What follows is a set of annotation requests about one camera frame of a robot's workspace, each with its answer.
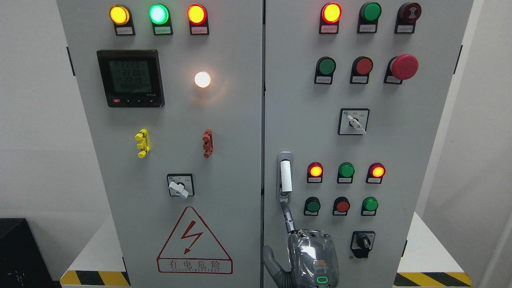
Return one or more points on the black rotary selector switch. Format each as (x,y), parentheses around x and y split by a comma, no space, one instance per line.
(362,243)

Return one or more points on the black box bottom left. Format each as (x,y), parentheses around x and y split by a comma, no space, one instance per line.
(21,263)

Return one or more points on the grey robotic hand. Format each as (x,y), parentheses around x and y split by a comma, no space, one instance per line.
(313,259)

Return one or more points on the green push button lower left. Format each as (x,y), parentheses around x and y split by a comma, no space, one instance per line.
(312,206)

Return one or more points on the orange-red indicator light left door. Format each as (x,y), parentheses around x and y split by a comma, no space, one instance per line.
(197,17)

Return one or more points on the silver door handle lock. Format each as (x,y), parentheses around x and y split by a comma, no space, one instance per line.
(284,176)

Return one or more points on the green indicator top right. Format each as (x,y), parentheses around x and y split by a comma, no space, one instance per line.
(368,18)

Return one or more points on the green lit indicator light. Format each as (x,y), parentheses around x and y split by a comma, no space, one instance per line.
(160,18)

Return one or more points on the red lit indicator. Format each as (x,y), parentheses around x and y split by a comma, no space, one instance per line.
(375,173)
(314,173)
(330,18)

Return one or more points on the red lit indicator lower left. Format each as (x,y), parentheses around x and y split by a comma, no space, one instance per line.
(314,173)

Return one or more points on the black digital power meter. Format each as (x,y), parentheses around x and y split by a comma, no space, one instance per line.
(131,78)

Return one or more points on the yellow plastic clip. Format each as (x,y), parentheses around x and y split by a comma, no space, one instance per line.
(143,143)

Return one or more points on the white selector switch left door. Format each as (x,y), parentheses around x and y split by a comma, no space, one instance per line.
(180,185)

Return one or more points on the grey right cabinet door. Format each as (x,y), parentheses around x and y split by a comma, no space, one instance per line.
(303,117)

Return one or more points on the grey left cabinet door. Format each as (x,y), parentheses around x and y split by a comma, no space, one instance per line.
(227,186)

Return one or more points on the grey cabinet door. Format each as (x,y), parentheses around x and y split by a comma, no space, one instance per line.
(227,186)
(303,117)

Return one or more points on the red push button upper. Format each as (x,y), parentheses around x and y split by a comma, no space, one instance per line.
(361,68)

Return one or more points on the red lit indicator top right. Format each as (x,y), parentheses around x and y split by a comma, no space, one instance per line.
(330,18)

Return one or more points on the dark red buzzer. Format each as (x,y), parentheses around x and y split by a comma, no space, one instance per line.
(407,16)

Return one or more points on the white platform with hazard stripes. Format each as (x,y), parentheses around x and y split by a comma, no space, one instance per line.
(425,263)

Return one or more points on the green push button lower right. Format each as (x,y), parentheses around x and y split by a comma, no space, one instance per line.
(369,206)

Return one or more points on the green push button upper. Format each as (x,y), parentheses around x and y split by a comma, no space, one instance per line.
(324,70)

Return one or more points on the white selector switch upper right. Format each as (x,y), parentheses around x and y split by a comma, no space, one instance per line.
(353,121)

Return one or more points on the red electric hazard warning sticker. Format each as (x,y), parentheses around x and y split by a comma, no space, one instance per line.
(193,248)

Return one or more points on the green push button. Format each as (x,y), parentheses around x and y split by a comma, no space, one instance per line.
(369,206)
(324,70)
(312,206)

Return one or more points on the yellow indicator light top left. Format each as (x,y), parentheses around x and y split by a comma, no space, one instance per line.
(122,20)

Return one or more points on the red push button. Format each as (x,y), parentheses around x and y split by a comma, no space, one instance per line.
(341,206)
(361,68)

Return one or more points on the red lit indicator lower right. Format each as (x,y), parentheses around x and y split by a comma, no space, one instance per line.
(375,173)

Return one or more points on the white glowing indicator light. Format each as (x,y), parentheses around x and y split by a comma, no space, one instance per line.
(202,79)

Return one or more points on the red emergency stop mushroom button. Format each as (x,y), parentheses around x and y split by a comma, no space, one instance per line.
(400,68)

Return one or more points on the green indicator lower middle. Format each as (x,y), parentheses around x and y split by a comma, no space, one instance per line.
(345,173)

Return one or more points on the red push button lower middle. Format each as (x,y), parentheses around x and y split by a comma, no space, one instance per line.
(341,206)

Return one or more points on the red-brown plastic clip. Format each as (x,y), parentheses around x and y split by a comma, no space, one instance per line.
(208,145)

